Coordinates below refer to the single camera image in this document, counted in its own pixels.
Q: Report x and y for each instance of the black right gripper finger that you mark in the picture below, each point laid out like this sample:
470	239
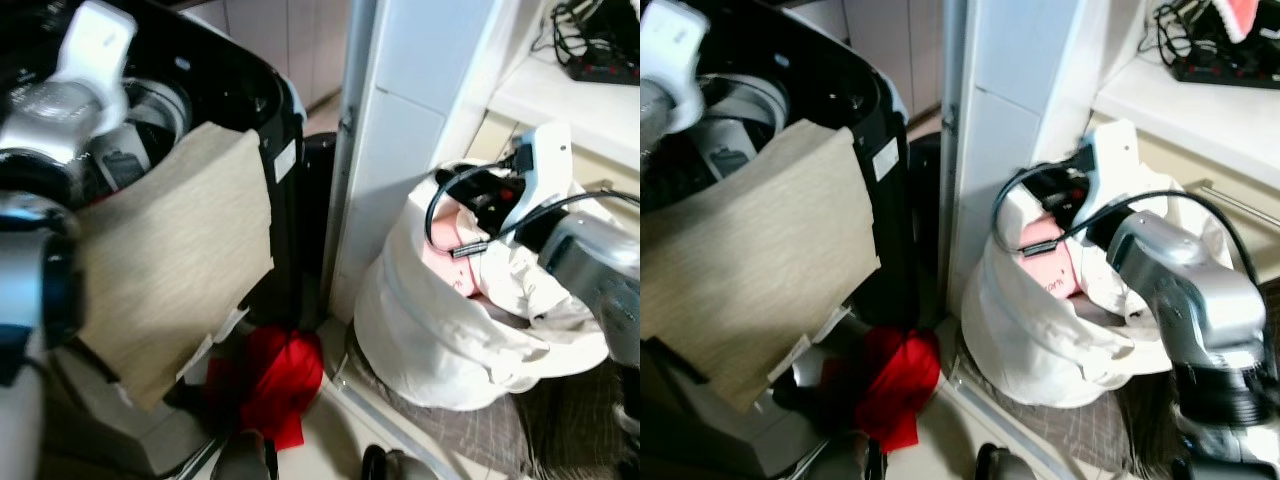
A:
1040	247
470	249

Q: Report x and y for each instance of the pink garment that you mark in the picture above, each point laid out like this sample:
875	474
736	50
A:
1045	265
445	240

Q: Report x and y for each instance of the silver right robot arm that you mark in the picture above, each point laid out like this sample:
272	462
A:
1190	290
595	265

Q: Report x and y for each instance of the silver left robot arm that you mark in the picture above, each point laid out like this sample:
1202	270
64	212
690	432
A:
50	120
655	110

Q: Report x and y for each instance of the black washing machine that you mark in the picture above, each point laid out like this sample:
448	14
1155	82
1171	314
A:
860	90
250	90

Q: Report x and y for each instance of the white fabric laundry bag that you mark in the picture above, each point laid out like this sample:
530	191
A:
420	320
1020	330

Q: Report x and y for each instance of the white shelf board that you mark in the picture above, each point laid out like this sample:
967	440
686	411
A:
1180	115
560	105

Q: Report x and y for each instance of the black power strip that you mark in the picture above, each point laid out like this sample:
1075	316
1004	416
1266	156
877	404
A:
600	70
1220	72

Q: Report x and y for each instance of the brown fabric stool seat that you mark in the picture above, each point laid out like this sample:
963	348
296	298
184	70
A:
560	420
1130	430

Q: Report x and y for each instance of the red cloth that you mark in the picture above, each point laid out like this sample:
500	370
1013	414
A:
275	385
900	385

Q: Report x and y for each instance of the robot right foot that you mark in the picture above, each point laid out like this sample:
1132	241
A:
385	465
1000	465

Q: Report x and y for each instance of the pink plastic object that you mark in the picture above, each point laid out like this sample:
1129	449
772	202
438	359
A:
1240	15

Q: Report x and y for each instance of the beige cloth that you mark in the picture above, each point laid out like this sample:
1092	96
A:
170	260
760	270

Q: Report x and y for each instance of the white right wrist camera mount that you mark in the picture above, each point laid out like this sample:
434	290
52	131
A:
1110	160
545	160

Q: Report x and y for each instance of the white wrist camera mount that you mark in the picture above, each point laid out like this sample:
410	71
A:
545	160
1110	160
95	45
675	40

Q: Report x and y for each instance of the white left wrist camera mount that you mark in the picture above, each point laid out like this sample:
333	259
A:
675	40
95	45

